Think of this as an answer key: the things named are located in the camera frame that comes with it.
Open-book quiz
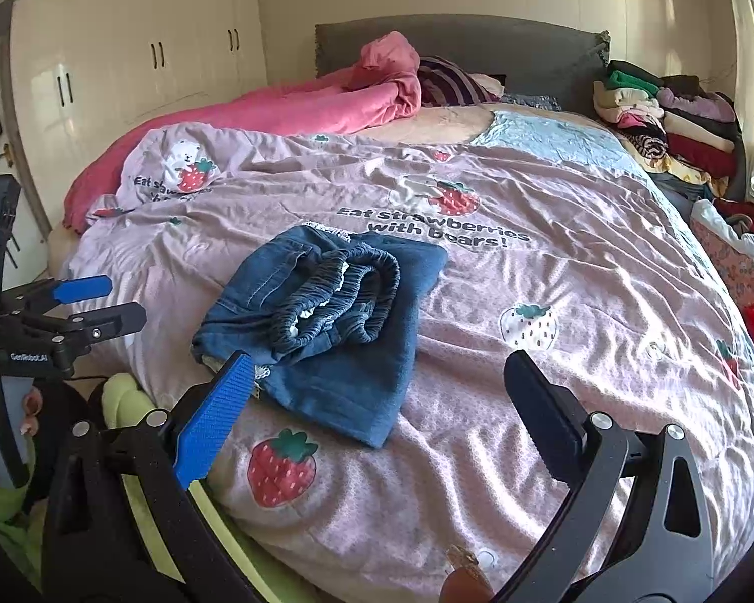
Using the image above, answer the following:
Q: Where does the blue denim pants lace hem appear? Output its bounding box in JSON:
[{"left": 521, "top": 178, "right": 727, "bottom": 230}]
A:
[{"left": 192, "top": 225, "right": 448, "bottom": 449}]

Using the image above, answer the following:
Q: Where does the left hand with painted nails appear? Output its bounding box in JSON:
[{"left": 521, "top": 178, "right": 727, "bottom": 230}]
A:
[{"left": 0, "top": 371, "right": 45, "bottom": 468}]

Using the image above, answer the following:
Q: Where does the lime green fleece sleeve left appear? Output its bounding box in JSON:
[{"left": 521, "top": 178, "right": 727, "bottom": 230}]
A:
[{"left": 0, "top": 376, "right": 318, "bottom": 601}]

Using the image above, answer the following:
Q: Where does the cream wardrobe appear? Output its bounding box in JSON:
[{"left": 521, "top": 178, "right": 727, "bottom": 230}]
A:
[{"left": 8, "top": 0, "right": 266, "bottom": 225}]

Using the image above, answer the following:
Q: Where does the floral bag with clothes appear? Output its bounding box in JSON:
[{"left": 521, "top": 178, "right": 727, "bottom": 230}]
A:
[{"left": 691, "top": 200, "right": 754, "bottom": 308}]

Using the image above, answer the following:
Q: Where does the stack of folded clothes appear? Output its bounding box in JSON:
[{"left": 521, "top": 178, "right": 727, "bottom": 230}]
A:
[{"left": 592, "top": 61, "right": 748, "bottom": 203}]

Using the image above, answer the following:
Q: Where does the striped purple pillow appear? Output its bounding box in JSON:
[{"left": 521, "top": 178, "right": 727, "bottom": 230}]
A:
[{"left": 418, "top": 57, "right": 505, "bottom": 108}]

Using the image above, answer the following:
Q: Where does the grey headboard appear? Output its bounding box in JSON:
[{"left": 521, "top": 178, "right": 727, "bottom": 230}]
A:
[{"left": 314, "top": 14, "right": 611, "bottom": 116}]

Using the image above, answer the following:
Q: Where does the pink blanket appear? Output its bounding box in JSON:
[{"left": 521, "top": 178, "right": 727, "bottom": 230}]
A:
[{"left": 62, "top": 31, "right": 422, "bottom": 234}]

